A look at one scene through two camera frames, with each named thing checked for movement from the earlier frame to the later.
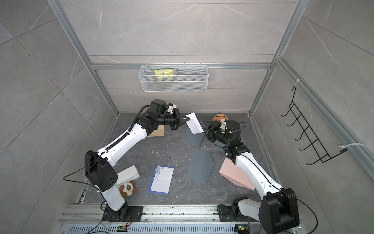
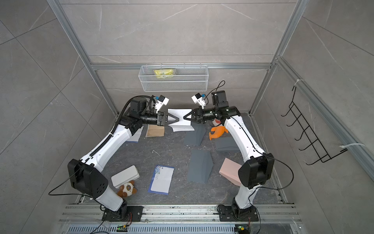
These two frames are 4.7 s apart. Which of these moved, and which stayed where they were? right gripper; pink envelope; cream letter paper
Moved: right gripper
Stayed: cream letter paper; pink envelope
